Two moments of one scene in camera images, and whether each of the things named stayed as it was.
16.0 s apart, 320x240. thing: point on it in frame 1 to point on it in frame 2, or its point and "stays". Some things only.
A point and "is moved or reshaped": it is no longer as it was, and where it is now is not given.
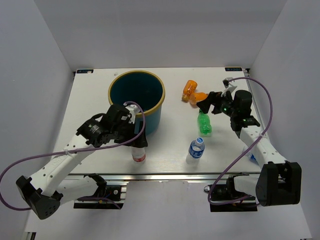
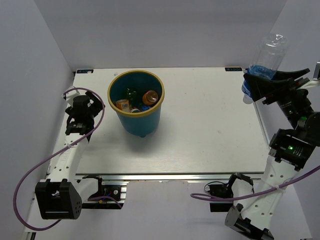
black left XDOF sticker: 85,71 stays
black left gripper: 137,140 to 96,105
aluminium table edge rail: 166,177 stays
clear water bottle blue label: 196,151 to 265,61
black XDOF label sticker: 233,69 stays
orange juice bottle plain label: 197,97 to 150,97
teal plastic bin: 143,87 stays
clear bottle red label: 138,154 is moved or reshaped
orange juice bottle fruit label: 189,88 to 123,104
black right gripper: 205,105 to 259,87
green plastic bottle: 204,122 to 131,93
